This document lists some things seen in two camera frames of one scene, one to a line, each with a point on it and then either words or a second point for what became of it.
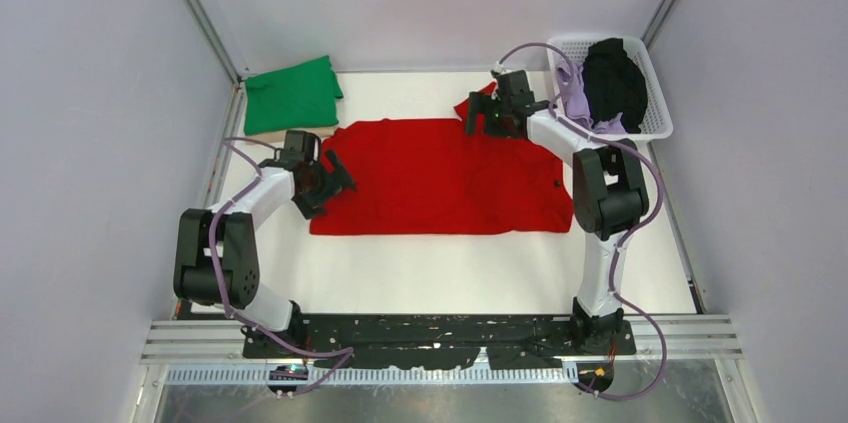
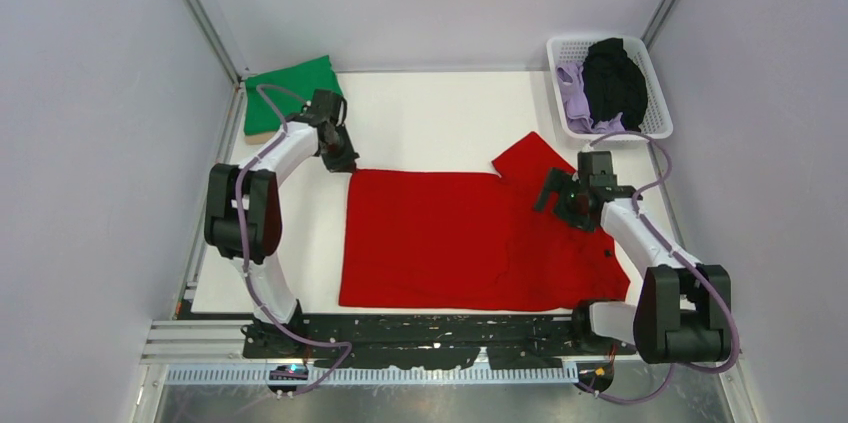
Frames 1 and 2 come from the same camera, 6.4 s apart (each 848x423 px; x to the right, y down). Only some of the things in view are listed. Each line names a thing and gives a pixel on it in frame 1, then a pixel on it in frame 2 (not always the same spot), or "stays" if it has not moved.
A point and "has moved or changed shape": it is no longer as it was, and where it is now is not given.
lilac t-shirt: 577,105 stays
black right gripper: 479,103 to 556,180
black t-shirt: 614,84 stays
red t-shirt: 429,176 has moved or changed shape
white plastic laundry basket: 656,120 stays
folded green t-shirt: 295,96 stays
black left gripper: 311,206 to 346,163
